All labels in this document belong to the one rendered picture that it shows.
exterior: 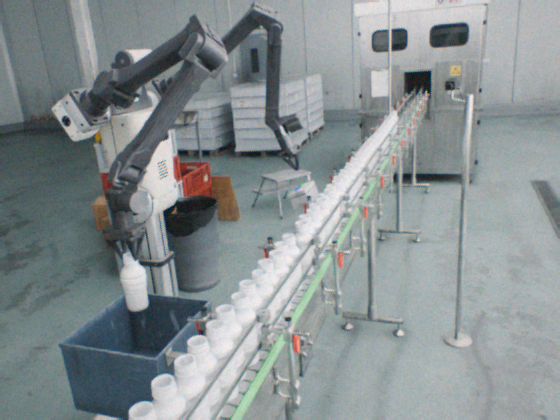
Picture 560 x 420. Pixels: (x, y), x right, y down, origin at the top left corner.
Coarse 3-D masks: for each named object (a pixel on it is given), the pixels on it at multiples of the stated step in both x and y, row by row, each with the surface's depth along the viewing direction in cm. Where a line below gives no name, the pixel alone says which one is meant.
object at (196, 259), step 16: (176, 208) 380; (192, 208) 384; (208, 208) 379; (176, 224) 344; (192, 224) 344; (208, 224) 352; (176, 240) 350; (192, 240) 349; (208, 240) 355; (176, 256) 356; (192, 256) 353; (208, 256) 359; (176, 272) 363; (192, 272) 358; (208, 272) 363; (192, 288) 363; (208, 288) 367
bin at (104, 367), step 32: (96, 320) 147; (128, 320) 161; (160, 320) 159; (64, 352) 134; (96, 352) 129; (128, 352) 162; (160, 352) 164; (96, 384) 134; (128, 384) 129; (128, 416) 133
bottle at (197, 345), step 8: (200, 336) 91; (192, 344) 91; (200, 344) 92; (192, 352) 89; (200, 352) 89; (208, 352) 90; (200, 360) 89; (208, 360) 90; (216, 360) 91; (200, 368) 89; (208, 368) 89; (216, 368) 91; (208, 376) 89; (216, 384) 91; (208, 392) 90; (216, 392) 91; (208, 400) 91; (216, 400) 92
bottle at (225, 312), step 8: (216, 312) 101; (224, 312) 102; (232, 312) 100; (224, 320) 99; (232, 320) 100; (232, 328) 100; (240, 328) 101; (232, 336) 99; (240, 336) 101; (240, 352) 102; (240, 360) 102; (240, 368) 102
